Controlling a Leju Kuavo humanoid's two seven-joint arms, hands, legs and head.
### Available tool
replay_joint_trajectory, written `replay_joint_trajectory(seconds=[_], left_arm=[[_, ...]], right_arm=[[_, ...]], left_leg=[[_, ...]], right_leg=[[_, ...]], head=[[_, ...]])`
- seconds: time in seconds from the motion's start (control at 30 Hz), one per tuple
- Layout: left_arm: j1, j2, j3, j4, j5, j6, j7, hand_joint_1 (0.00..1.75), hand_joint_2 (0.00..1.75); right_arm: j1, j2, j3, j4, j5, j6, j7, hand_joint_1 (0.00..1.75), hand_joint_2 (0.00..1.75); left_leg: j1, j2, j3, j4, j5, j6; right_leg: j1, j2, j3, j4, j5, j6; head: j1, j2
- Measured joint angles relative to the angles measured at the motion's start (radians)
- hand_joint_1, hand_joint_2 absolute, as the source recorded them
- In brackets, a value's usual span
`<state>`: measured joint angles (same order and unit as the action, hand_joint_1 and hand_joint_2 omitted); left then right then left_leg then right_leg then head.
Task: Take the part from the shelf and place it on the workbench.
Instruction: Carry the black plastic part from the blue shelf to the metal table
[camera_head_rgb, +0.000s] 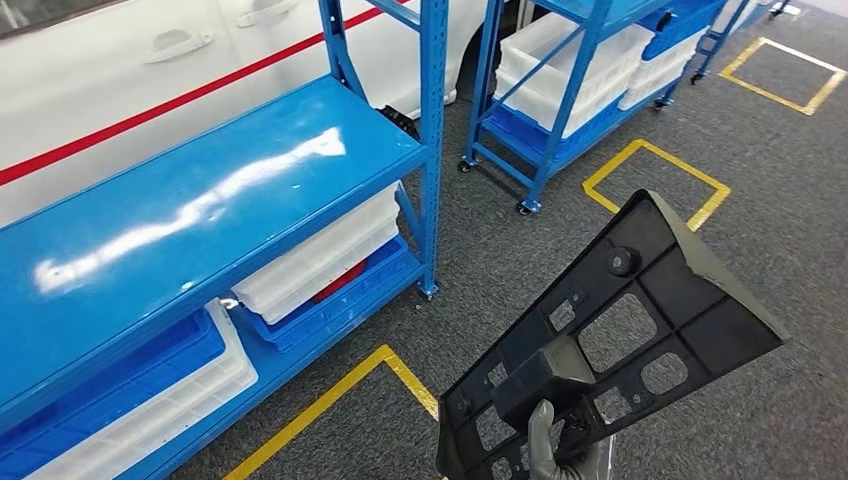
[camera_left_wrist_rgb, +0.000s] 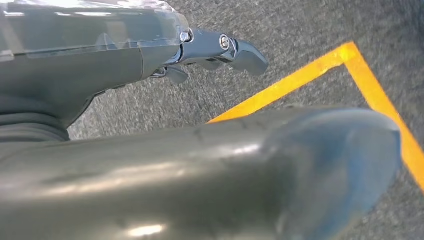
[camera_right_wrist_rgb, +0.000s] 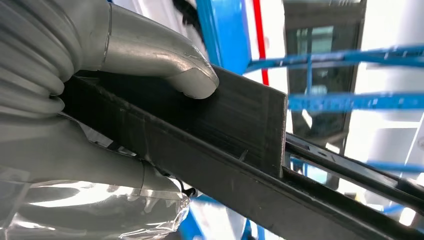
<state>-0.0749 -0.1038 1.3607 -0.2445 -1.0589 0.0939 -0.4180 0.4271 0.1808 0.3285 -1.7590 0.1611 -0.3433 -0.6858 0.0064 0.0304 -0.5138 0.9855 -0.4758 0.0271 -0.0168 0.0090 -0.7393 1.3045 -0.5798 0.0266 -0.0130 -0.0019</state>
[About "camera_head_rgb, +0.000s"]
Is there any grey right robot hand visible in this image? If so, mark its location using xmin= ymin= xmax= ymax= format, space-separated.
xmin=526 ymin=399 xmax=617 ymax=480

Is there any black plastic plate bracket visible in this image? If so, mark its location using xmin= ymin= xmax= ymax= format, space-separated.
xmin=435 ymin=188 xmax=791 ymax=480

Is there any red plastic part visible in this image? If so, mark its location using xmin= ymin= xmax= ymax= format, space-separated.
xmin=311 ymin=258 xmax=369 ymax=306

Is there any blue wheeled shelf rack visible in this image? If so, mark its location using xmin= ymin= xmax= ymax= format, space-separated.
xmin=688 ymin=0 xmax=796 ymax=86
xmin=458 ymin=0 xmax=730 ymax=217

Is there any blue metal shelf rack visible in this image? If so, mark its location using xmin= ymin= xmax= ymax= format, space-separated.
xmin=0 ymin=0 xmax=452 ymax=480

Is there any blue plastic crate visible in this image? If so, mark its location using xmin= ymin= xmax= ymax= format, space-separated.
xmin=485 ymin=99 xmax=631 ymax=164
xmin=0 ymin=307 xmax=228 ymax=480
xmin=241 ymin=235 xmax=425 ymax=354
xmin=639 ymin=0 xmax=730 ymax=62

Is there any white plastic crate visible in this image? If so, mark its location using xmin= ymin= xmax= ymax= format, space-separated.
xmin=23 ymin=298 xmax=260 ymax=480
xmin=498 ymin=11 xmax=657 ymax=91
xmin=625 ymin=26 xmax=711 ymax=91
xmin=231 ymin=182 xmax=403 ymax=326
xmin=616 ymin=66 xmax=697 ymax=113
xmin=493 ymin=66 xmax=641 ymax=138

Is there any yellow floor tape square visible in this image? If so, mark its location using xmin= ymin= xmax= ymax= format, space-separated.
xmin=718 ymin=36 xmax=848 ymax=117
xmin=581 ymin=137 xmax=732 ymax=233

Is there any black ribbed plastic object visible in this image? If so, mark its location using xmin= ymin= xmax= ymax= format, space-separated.
xmin=377 ymin=104 xmax=422 ymax=142

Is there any red barrier belt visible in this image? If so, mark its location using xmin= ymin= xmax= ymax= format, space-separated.
xmin=0 ymin=0 xmax=412 ymax=188

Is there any white car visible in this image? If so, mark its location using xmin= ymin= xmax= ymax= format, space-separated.
xmin=0 ymin=0 xmax=495 ymax=230

